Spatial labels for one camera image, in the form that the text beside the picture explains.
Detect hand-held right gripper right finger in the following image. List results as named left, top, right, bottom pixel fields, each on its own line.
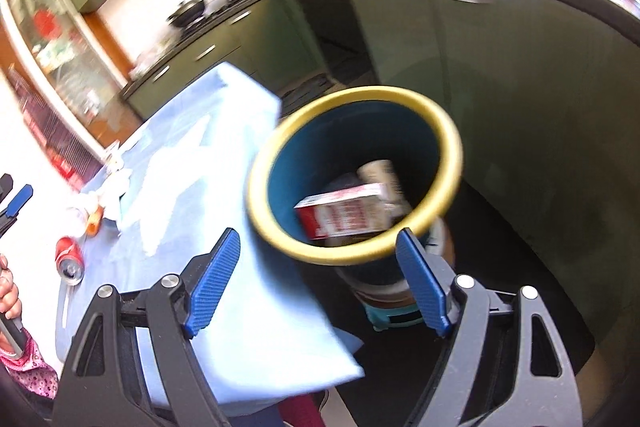
left=395, top=228, right=583, bottom=427

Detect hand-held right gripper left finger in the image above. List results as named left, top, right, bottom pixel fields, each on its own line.
left=52, top=228, right=241, bottom=427

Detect clear plastic bottle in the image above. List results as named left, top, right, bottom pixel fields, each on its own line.
left=65, top=204, right=93, bottom=235

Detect red soda can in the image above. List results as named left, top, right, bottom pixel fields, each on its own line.
left=54, top=236, right=86, bottom=284

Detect white tissue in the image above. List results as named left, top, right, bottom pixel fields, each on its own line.
left=97, top=167, right=133, bottom=220

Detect red and white carton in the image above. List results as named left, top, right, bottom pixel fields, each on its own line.
left=294, top=183, right=397, bottom=240

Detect yellow-rimmed blue bin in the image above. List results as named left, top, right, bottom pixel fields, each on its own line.
left=246, top=85, right=463, bottom=308

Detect person's left forearm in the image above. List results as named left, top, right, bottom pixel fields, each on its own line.
left=0, top=329, right=57, bottom=400

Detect person's left hand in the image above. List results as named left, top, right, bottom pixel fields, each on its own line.
left=0, top=254, right=25, bottom=323

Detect blue star-print tablecloth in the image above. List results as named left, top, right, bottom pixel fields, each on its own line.
left=62, top=62, right=366, bottom=413

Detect sliding glass door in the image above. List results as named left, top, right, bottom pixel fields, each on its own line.
left=0, top=0, right=128, bottom=148

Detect green lower cabinets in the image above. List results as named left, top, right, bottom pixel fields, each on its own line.
left=122, top=0, right=640, bottom=358

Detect black wok with lid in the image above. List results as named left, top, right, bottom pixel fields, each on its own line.
left=167, top=0, right=208, bottom=28

